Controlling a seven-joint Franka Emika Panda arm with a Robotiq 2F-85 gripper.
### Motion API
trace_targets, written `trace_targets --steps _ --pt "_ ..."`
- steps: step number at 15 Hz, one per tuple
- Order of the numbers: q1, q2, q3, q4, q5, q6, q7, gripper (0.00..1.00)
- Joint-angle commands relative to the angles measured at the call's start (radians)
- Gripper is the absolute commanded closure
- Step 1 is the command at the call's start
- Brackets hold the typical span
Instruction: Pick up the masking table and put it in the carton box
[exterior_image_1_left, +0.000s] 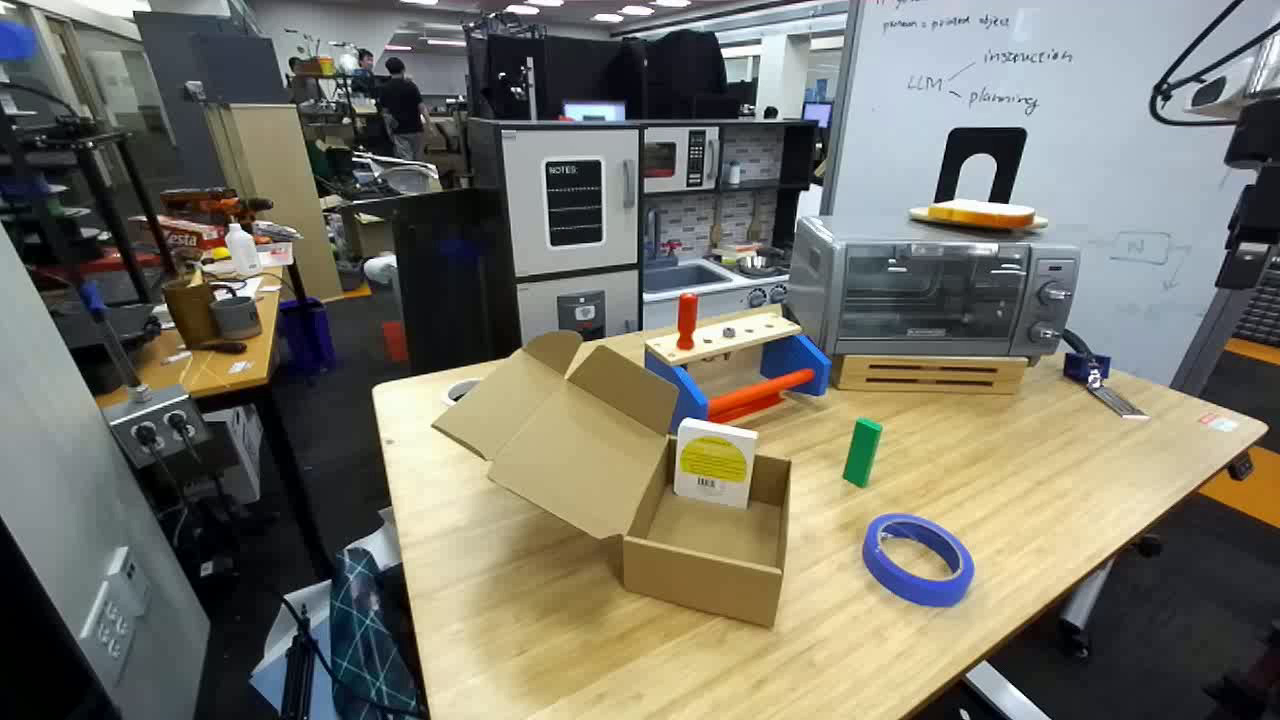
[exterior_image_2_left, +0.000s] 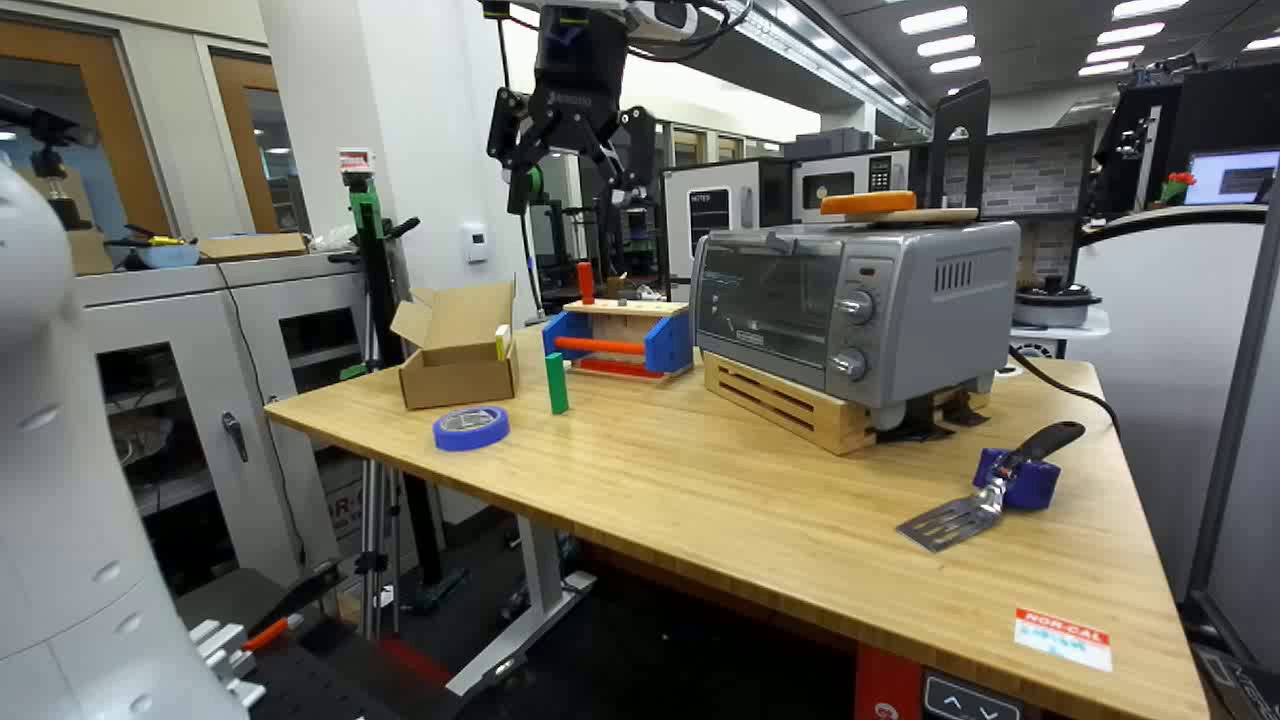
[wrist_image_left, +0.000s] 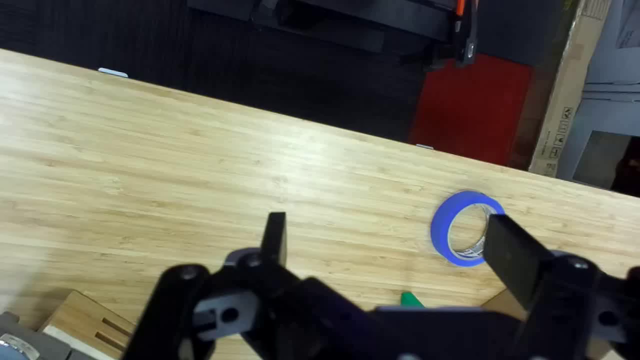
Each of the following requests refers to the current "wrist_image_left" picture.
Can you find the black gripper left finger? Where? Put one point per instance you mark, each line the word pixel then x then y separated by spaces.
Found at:
pixel 273 245

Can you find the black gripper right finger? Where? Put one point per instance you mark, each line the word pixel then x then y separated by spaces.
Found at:
pixel 514 256

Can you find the blue masking tape roll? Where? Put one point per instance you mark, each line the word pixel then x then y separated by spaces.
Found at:
pixel 447 214

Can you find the red floor mat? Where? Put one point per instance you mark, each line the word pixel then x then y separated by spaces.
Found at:
pixel 472 110

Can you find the wooden crate under toaster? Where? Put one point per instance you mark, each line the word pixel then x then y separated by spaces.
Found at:
pixel 89 326

